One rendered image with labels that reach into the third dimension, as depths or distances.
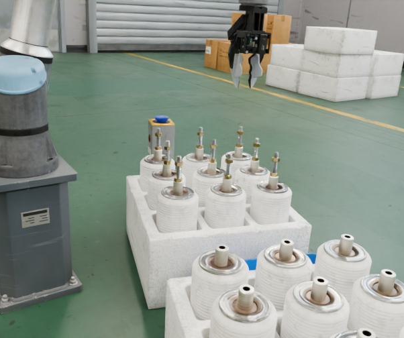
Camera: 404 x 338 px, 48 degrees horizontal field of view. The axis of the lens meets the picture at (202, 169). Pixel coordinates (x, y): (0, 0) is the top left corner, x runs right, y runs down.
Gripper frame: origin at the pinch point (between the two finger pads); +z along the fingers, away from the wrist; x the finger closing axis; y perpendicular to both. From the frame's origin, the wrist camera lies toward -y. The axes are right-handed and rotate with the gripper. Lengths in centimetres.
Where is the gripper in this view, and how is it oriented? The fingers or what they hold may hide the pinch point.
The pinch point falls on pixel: (243, 82)
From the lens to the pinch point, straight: 127.5
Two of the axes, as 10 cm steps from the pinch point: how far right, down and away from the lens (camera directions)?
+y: 2.7, 3.4, -9.0
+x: 9.6, -0.4, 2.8
